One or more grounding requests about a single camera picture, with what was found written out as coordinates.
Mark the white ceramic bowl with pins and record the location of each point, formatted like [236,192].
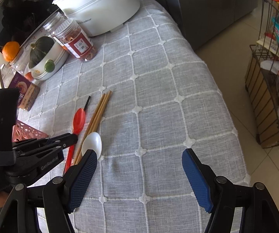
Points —
[58,55]

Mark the small green fruit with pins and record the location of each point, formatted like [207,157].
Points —
[49,66]

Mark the black wire rack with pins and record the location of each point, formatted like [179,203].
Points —
[262,76]

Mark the orange tangerine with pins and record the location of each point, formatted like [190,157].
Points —
[10,50]

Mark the white plastic spoon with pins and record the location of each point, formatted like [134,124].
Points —
[92,142]

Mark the red label plastic jar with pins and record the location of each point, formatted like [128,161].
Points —
[72,36]

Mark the black chopstick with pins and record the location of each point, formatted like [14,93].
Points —
[86,104]

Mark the purple label glass jar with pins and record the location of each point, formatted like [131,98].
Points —
[28,91]

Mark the pink perforated utensil basket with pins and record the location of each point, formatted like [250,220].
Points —
[22,131]

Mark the red plastic spoon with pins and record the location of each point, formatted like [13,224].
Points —
[78,125]

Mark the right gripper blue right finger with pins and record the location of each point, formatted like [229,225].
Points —
[192,168]

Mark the wooden chopstick two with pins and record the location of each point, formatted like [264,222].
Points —
[93,123]

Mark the dark green pumpkin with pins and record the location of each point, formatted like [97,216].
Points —
[39,50]

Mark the grey checked tablecloth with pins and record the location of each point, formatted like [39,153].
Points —
[163,100]

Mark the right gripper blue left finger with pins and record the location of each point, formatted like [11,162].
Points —
[77,180]

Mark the black microwave oven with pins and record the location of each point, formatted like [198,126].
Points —
[20,18]

